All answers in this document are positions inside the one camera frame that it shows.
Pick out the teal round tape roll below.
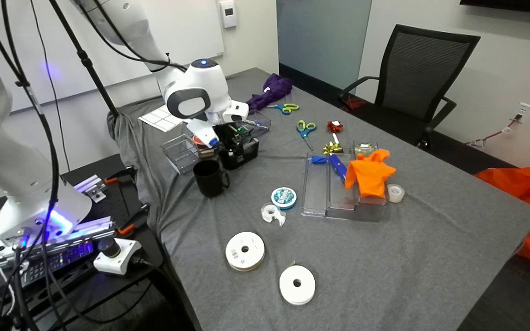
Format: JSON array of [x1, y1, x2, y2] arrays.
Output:
[[271, 187, 298, 210]]

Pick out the white tape dispenser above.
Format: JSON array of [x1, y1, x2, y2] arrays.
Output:
[[260, 203, 287, 227]]

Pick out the clear tape roll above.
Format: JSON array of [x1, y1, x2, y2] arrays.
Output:
[[386, 183, 406, 203]]

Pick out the black organizer box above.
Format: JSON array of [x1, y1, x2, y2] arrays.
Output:
[[218, 137, 260, 171]]

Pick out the clear plastic box with pens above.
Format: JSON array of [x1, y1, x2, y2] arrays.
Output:
[[244, 109, 272, 138]]

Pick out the black mug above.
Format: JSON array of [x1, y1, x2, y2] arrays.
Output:
[[193, 159, 231, 199]]

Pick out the clear plastic bin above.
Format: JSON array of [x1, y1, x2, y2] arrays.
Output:
[[161, 134, 202, 175]]

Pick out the purple cloth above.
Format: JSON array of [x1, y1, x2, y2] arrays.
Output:
[[246, 73, 294, 111]]

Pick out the white label sheet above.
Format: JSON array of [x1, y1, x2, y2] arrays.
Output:
[[138, 104, 184, 133]]

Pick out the clear stepped organizer tray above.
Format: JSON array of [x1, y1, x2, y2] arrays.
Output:
[[301, 146, 391, 222]]

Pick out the orange and black clamp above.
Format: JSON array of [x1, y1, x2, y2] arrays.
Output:
[[104, 166, 138, 185], [116, 203, 151, 236]]

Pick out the white spool with barcode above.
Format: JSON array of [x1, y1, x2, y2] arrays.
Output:
[[225, 231, 266, 272]]

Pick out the white thermostat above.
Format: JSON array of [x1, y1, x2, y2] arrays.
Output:
[[219, 0, 238, 29]]

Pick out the frosted glass panel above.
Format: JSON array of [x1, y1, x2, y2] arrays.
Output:
[[276, 0, 373, 91]]

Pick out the small clear box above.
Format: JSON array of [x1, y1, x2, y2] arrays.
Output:
[[353, 141, 379, 156]]

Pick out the orange glove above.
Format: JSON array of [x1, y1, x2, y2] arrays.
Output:
[[344, 148, 397, 199]]

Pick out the whiteboard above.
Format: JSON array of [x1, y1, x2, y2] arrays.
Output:
[[0, 0, 225, 114]]

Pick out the plain white spool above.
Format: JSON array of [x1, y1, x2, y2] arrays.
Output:
[[278, 265, 317, 306]]

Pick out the white emergency stop button box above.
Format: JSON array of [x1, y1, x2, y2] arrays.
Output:
[[93, 236, 143, 276]]

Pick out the grey tablecloth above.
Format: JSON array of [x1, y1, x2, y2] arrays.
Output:
[[107, 68, 530, 331]]

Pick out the black office chair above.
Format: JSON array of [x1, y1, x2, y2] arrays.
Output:
[[338, 24, 481, 150]]

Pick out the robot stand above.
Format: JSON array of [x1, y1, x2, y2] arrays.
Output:
[[0, 154, 193, 331]]

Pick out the scissors with blue-green handles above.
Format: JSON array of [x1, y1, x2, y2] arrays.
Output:
[[267, 103, 300, 115]]

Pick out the scissors with green handles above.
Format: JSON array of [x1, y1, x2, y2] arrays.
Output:
[[296, 120, 317, 152]]

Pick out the aluminium bracket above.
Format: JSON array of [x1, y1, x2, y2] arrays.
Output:
[[74, 174, 107, 203]]

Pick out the black cable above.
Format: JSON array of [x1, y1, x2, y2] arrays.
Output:
[[129, 256, 187, 318]]

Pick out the red cable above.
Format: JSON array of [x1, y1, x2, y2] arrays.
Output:
[[466, 117, 521, 148]]

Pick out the black wall screen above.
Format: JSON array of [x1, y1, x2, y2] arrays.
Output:
[[459, 0, 530, 16]]

